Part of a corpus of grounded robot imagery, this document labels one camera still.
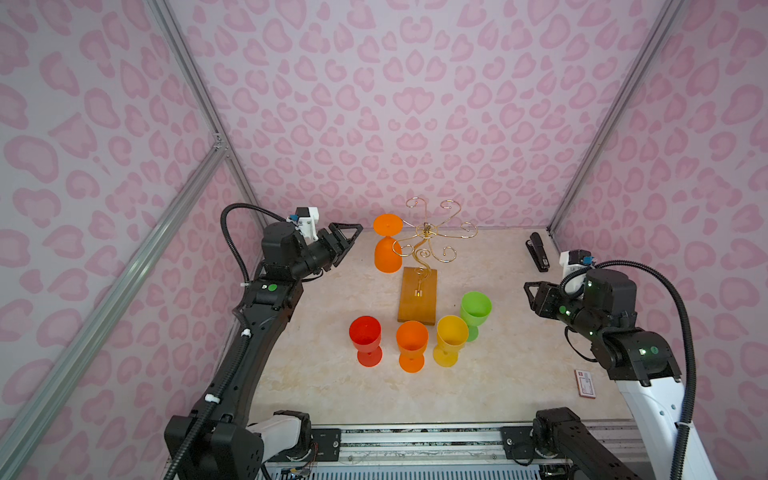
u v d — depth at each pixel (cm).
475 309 87
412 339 79
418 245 82
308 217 65
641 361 41
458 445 75
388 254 83
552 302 58
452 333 82
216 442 37
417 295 100
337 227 63
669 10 69
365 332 76
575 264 56
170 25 70
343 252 61
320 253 62
